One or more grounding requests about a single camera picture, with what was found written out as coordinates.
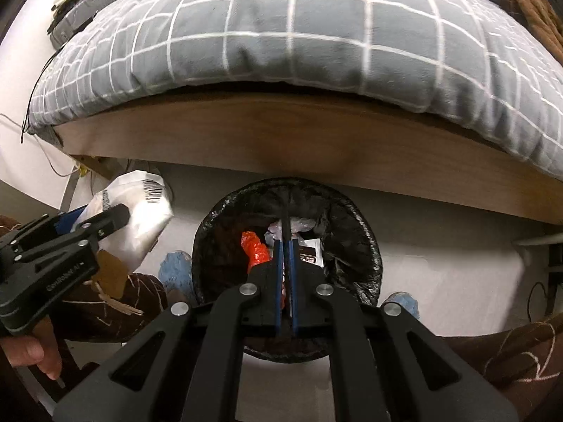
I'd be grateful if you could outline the person's right leg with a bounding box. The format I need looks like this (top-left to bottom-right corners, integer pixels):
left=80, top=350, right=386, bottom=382
left=435, top=320, right=563, bottom=422

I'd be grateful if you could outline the brown fleece jacket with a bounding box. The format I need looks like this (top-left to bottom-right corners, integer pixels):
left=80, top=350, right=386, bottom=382
left=506, top=0, right=563, bottom=63

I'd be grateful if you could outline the red plastic bag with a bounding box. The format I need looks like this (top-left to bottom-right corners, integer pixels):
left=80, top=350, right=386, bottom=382
left=240, top=230, right=272, bottom=274

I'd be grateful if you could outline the wooden bed frame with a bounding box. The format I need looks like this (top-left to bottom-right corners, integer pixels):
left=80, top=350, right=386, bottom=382
left=55, top=91, right=563, bottom=226

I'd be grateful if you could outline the brown drink carton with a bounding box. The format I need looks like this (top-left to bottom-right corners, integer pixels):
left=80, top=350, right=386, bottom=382
left=297, top=237, right=327, bottom=274

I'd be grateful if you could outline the silver suitcase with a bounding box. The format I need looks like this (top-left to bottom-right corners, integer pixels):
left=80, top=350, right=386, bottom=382
left=48, top=0, right=133, bottom=50

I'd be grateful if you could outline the translucent white plastic bag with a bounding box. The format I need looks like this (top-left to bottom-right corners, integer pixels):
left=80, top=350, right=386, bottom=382
left=265, top=217, right=318, bottom=243

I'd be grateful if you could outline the white cable bundle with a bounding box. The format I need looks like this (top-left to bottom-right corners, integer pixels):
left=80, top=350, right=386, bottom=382
left=0, top=113, right=91, bottom=179

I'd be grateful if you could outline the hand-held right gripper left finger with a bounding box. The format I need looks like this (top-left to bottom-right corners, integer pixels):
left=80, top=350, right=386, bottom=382
left=53, top=239, right=284, bottom=422

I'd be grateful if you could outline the person's left hand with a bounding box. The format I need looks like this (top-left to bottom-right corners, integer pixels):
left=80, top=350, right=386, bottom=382
left=0, top=312, right=63, bottom=381

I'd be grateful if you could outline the black cable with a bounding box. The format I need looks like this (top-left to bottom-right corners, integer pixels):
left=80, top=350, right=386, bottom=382
left=19, top=47, right=63, bottom=144

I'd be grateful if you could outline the blue slipper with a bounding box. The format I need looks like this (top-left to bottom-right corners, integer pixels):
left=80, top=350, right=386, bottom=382
left=157, top=250, right=195, bottom=303
left=380, top=291, right=421, bottom=320

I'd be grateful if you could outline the black lined trash bin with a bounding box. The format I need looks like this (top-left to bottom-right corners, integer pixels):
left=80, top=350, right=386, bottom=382
left=192, top=178, right=384, bottom=364

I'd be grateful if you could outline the bubble wrap mailer bag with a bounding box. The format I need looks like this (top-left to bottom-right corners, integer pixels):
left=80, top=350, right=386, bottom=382
left=86, top=169, right=175, bottom=274

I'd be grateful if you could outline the brown paper tag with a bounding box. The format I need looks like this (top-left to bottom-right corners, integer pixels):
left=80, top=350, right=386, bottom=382
left=88, top=250, right=144, bottom=317

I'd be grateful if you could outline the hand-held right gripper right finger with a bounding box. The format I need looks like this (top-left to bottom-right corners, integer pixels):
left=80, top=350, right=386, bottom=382
left=288, top=239, right=520, bottom=422

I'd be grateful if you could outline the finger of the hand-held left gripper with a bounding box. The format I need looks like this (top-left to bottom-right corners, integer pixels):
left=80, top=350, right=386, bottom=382
left=44, top=209, right=89, bottom=235
left=70, top=203, right=132, bottom=249

